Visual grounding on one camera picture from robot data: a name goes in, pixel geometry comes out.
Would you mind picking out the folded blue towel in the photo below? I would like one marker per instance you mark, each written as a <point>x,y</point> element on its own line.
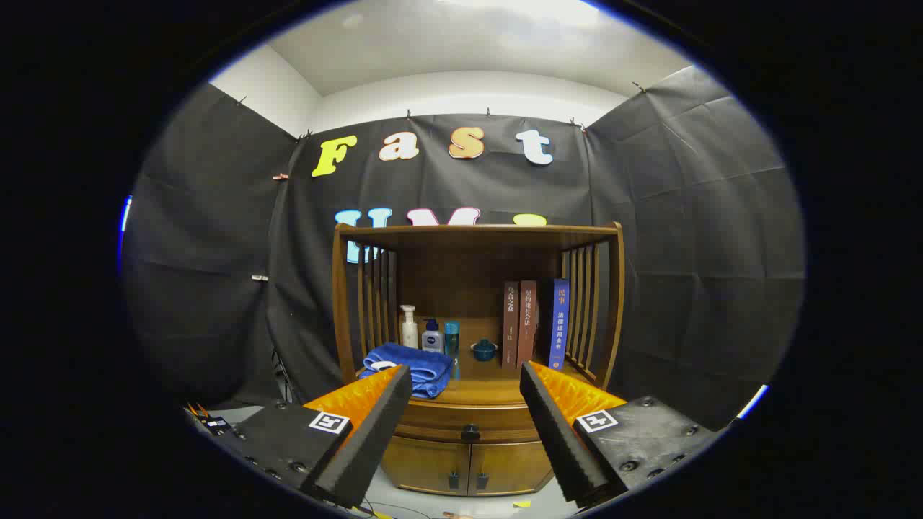
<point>418,360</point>

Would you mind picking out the wooden countertop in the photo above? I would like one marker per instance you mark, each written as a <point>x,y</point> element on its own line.
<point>490,389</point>

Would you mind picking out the white lotion bottle blue cap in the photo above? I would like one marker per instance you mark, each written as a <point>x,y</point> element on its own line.
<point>432,340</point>

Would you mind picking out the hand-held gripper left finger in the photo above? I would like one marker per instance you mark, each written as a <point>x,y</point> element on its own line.
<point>375,440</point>

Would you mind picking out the clear blue bottle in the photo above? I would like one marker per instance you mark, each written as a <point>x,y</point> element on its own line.
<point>451,337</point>

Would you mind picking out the wooden drawer with black knob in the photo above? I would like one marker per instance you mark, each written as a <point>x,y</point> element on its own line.
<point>447,418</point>

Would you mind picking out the dark brown book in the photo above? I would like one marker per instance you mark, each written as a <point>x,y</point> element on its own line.
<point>510,324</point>

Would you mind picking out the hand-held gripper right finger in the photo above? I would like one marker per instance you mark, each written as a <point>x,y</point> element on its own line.
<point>559,440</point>

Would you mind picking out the wooden cabinet door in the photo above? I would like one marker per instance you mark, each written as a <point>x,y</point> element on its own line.
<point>425,461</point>
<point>512,465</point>

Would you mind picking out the black tripod stand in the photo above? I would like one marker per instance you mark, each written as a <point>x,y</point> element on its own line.
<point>283,375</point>

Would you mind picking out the blue book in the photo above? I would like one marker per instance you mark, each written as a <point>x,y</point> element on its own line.
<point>559,324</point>

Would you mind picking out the white pump bottle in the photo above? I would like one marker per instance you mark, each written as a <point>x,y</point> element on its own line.
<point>409,333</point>

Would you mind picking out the wooden cabinet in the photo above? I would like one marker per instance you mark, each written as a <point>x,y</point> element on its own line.
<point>461,267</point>

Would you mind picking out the reddish brown book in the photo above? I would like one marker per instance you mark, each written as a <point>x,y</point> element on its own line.
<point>527,324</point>

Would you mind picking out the blue lidded teacup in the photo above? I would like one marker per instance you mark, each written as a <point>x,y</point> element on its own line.
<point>484,352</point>

